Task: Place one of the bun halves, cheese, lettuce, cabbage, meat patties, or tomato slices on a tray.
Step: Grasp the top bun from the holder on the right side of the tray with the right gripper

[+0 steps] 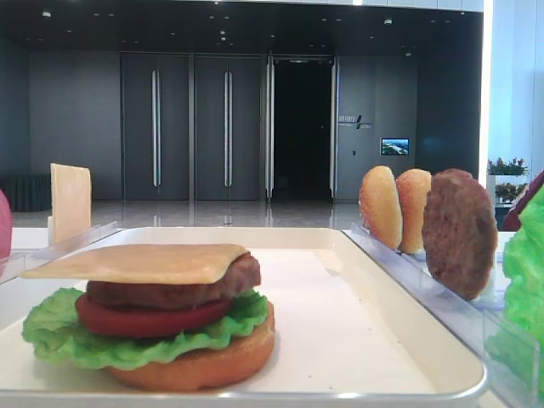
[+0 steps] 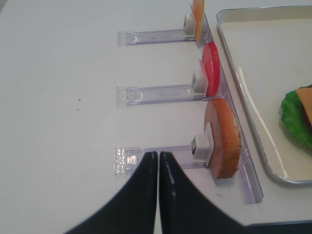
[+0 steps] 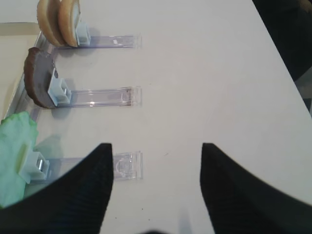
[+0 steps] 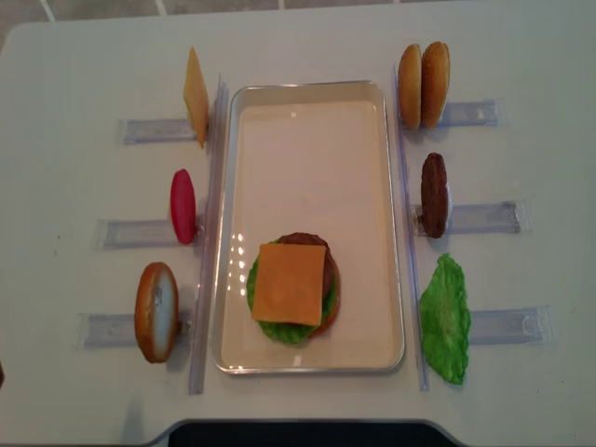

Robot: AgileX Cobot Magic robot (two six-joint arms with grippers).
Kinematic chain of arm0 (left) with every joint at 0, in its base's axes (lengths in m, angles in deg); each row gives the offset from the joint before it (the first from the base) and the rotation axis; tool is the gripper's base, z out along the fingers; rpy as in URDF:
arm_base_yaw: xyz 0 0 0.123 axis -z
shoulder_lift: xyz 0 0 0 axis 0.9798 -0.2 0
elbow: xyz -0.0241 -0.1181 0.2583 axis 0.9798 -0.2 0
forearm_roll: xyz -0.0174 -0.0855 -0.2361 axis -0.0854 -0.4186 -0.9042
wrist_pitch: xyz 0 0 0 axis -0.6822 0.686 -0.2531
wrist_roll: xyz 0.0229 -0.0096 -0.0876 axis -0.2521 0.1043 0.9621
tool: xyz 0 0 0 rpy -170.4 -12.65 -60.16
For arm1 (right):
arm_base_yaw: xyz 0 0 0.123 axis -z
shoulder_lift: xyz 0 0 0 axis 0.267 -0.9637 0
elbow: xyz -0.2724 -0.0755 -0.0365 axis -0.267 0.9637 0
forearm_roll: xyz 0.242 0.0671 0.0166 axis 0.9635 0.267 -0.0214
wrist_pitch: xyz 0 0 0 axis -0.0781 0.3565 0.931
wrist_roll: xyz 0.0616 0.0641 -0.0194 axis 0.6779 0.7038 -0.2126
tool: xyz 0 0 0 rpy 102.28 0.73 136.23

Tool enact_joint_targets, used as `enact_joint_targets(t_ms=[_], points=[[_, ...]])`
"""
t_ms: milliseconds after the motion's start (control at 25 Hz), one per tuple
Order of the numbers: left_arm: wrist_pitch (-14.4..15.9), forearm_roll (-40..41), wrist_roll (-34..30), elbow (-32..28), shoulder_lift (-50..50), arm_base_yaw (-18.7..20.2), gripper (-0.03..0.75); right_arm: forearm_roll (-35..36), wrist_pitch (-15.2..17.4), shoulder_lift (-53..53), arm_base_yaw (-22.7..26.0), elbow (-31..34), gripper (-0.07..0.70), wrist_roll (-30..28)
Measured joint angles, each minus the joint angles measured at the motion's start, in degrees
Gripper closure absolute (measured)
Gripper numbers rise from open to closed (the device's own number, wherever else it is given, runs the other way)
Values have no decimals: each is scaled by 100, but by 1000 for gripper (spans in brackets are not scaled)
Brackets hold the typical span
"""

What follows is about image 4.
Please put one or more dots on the bun slice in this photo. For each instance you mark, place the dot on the bun slice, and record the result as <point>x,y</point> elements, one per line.
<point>436,70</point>
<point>409,86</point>

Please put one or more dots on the yellow cheese slice on burger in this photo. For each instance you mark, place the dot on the yellow cheese slice on burger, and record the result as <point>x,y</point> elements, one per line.
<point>289,284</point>

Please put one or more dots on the green lettuce leaf on burger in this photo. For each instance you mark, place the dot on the green lettuce leaf on burger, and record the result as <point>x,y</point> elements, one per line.
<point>287,333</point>

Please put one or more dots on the standing red tomato slice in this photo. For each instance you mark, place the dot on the standing red tomato slice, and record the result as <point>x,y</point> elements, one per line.
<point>183,207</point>

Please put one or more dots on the standing brown meat patty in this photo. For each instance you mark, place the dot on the standing brown meat patty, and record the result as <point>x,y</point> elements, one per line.
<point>434,196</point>

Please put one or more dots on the standing yellow cheese slice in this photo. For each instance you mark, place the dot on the standing yellow cheese slice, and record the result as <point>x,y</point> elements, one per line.
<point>196,97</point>

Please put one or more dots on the standing green lettuce leaf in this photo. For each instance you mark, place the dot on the standing green lettuce leaf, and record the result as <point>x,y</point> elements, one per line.
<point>446,321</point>

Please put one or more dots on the white metal tray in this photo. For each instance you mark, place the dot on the white metal tray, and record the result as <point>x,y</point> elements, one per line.
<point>316,159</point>

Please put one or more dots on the standing bun left front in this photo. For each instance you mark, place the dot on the standing bun left front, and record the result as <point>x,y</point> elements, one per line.
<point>156,312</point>

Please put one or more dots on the clear rail left long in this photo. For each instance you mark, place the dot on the clear rail left long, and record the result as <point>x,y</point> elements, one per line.
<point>210,239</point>

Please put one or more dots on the clear rail long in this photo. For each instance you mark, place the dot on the clear rail long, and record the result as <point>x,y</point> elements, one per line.
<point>421,365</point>
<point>210,239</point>

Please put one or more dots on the clear rail right long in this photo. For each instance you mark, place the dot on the clear rail right long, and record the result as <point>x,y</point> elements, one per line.
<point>421,365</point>

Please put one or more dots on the clear holder rail tomato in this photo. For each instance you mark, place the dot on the clear holder rail tomato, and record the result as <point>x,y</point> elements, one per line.
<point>119,235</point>

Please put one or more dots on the clear holder rail cheese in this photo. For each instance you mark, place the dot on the clear holder rail cheese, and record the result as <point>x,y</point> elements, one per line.
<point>132,131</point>

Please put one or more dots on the clear holder rail patty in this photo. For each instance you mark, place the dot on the clear holder rail patty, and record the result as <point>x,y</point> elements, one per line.
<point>507,217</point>

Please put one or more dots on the clear holder rail right buns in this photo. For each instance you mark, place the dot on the clear holder rail right buns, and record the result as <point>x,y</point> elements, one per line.
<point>485,113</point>

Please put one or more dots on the clear holder rail left bun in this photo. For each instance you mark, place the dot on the clear holder rail left bun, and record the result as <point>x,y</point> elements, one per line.
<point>96,331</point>

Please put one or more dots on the clear holder rail lettuce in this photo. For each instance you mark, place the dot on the clear holder rail lettuce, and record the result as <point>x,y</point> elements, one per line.
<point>522,326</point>

